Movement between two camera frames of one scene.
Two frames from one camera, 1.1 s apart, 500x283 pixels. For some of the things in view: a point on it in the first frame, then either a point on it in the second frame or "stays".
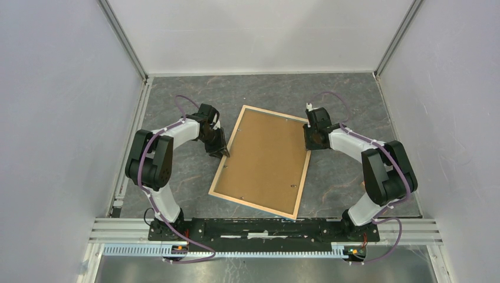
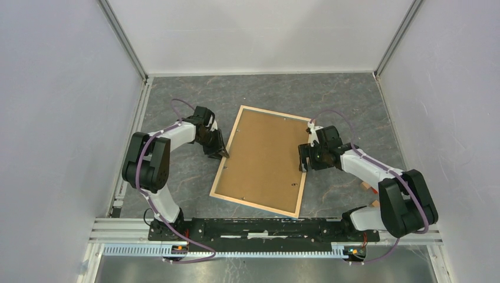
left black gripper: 220,148 stays
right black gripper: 309,145 -> 305,150
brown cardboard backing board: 267,161 stays
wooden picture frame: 267,162 stays
